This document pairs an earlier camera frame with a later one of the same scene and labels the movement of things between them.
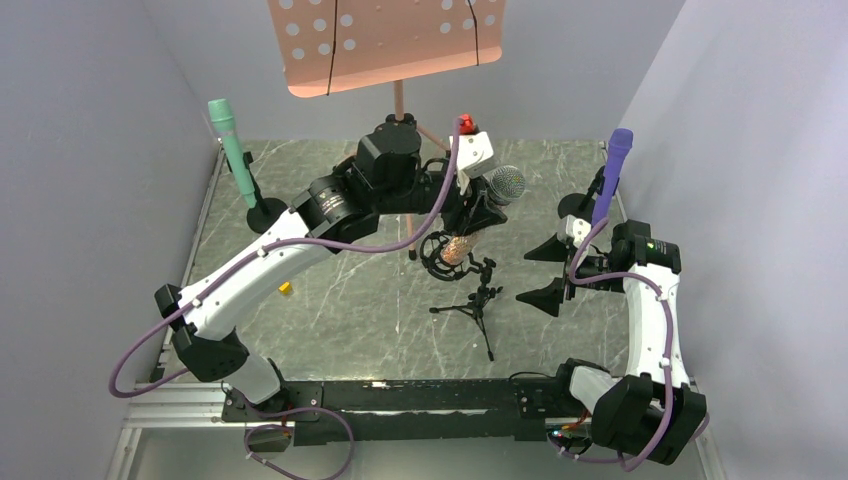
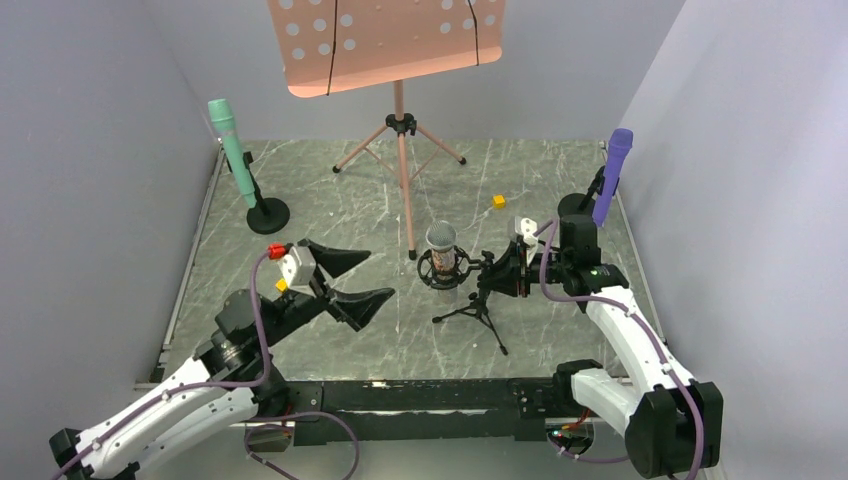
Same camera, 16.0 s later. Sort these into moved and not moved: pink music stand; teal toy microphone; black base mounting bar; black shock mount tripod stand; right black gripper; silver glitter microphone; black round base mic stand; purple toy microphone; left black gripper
Moved: right black gripper; left black gripper; silver glitter microphone; black shock mount tripod stand
Not moved: black base mounting bar; black round base mic stand; pink music stand; purple toy microphone; teal toy microphone
